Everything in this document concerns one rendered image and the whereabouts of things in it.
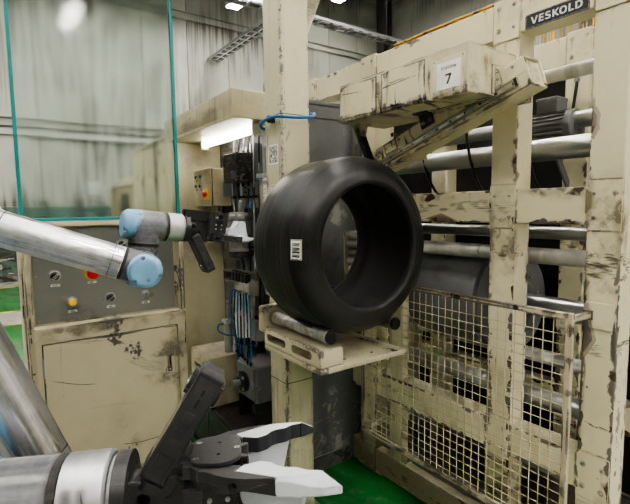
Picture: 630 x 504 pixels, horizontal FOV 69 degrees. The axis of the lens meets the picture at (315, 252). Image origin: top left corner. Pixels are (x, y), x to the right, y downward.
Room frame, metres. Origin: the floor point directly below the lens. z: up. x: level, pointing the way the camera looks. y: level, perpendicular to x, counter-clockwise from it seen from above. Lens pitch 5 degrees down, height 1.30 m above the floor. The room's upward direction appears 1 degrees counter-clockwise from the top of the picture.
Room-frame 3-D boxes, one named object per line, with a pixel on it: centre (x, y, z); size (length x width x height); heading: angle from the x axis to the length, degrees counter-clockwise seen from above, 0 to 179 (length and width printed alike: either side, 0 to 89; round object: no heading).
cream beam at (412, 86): (1.70, -0.38, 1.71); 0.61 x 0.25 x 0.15; 35
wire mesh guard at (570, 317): (1.63, -0.46, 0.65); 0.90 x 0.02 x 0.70; 35
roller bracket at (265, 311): (1.77, 0.04, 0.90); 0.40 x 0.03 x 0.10; 125
